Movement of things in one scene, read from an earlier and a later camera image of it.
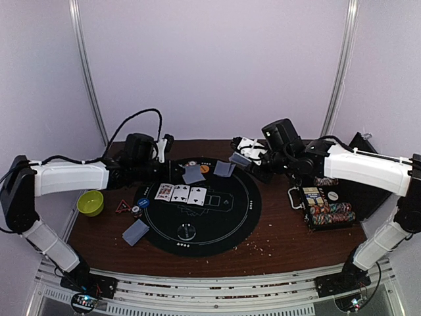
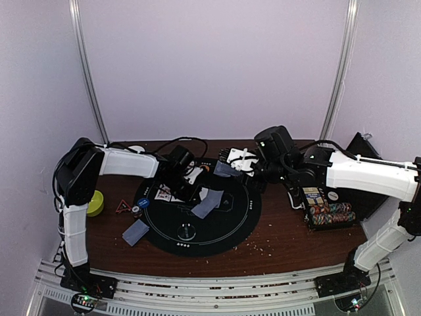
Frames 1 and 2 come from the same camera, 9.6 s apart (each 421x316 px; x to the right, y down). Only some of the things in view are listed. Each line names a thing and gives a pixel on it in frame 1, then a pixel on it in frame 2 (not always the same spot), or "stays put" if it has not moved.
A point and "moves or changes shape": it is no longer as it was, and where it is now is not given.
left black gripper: x=168 y=172 → x=189 y=197
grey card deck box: x=239 y=159 moves or changes shape
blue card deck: x=135 y=232 stays put
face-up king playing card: x=164 y=192 stays put
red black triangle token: x=122 y=207 stays put
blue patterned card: x=193 y=174 moves or changes shape
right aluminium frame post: x=344 y=69 stays put
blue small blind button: x=143 y=203 stays put
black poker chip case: x=329 y=203 stays put
